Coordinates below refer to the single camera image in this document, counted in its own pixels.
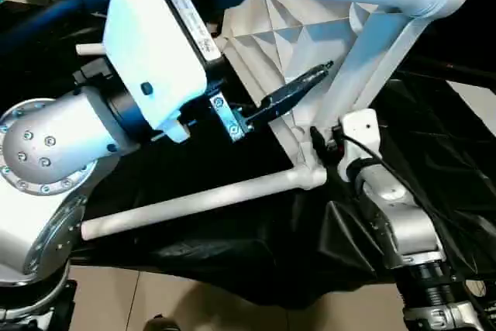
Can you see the dark grey robot foot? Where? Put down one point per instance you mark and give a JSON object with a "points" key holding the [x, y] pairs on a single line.
{"points": [[162, 324]]}

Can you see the white flat board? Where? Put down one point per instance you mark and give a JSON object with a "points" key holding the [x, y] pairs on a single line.
{"points": [[474, 100]]}

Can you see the black plastic mat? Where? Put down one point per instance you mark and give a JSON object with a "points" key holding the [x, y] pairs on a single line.
{"points": [[426, 133]]}

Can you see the white plastic table top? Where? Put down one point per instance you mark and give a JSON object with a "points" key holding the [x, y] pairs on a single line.
{"points": [[310, 36]]}

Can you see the long black bar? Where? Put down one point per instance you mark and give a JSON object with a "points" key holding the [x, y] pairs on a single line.
{"points": [[457, 73]]}

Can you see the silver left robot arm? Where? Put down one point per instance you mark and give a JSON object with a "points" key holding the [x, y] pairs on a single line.
{"points": [[46, 145]]}

